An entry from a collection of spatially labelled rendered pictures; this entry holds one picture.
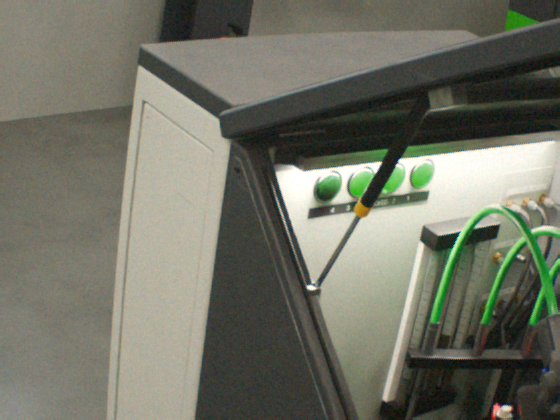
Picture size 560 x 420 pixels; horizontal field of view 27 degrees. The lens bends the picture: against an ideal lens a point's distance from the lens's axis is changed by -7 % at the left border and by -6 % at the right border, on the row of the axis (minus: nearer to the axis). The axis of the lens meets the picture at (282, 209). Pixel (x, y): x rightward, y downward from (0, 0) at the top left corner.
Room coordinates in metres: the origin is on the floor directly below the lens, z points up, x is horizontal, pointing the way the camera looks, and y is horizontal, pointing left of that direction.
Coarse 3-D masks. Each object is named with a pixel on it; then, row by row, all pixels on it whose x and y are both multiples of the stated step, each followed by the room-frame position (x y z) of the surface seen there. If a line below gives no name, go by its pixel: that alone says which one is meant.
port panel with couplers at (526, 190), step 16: (512, 176) 1.87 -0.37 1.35; (528, 176) 1.89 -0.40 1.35; (544, 176) 1.92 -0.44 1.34; (512, 192) 1.87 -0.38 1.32; (528, 192) 1.90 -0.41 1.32; (544, 192) 1.93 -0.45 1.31; (512, 208) 1.85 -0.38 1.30; (528, 208) 1.89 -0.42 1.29; (544, 208) 1.93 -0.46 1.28; (512, 224) 1.88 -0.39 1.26; (496, 240) 1.86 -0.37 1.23; (512, 240) 1.89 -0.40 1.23; (496, 256) 1.86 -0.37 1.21; (496, 272) 1.88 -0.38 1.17; (512, 272) 1.90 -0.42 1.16; (528, 272) 1.93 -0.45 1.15; (480, 288) 1.86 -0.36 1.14; (512, 288) 1.91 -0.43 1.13; (480, 304) 1.86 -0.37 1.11; (496, 304) 1.89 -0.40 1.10; (512, 304) 1.92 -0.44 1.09; (480, 320) 1.87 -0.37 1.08; (496, 320) 1.90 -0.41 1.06; (512, 320) 1.93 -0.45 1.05
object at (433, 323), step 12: (492, 204) 1.60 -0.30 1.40; (480, 216) 1.62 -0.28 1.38; (516, 216) 1.53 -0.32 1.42; (468, 228) 1.64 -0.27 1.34; (528, 228) 1.50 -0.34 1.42; (528, 240) 1.48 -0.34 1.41; (456, 252) 1.66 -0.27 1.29; (540, 252) 1.46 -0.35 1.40; (456, 264) 1.67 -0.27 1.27; (540, 264) 1.45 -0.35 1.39; (444, 276) 1.68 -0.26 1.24; (540, 276) 1.44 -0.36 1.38; (444, 288) 1.68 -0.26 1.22; (552, 288) 1.42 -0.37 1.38; (444, 300) 1.68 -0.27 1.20; (552, 300) 1.40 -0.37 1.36; (432, 312) 1.69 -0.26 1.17; (552, 312) 1.39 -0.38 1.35; (432, 324) 1.68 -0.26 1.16
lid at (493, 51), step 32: (512, 32) 1.17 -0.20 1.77; (544, 32) 1.13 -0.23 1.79; (384, 64) 1.32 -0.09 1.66; (416, 64) 1.27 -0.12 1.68; (448, 64) 1.23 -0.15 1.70; (480, 64) 1.20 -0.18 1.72; (512, 64) 1.16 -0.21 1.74; (544, 64) 1.22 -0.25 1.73; (288, 96) 1.44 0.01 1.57; (320, 96) 1.40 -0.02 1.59; (352, 96) 1.35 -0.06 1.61; (384, 96) 1.31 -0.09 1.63; (416, 96) 1.37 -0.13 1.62; (448, 96) 1.27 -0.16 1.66; (480, 96) 1.60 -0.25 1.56; (512, 96) 1.64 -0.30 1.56; (544, 96) 1.69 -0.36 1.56; (224, 128) 1.54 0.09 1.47; (256, 128) 1.49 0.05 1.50; (288, 128) 1.53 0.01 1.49; (320, 128) 1.63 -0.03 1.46
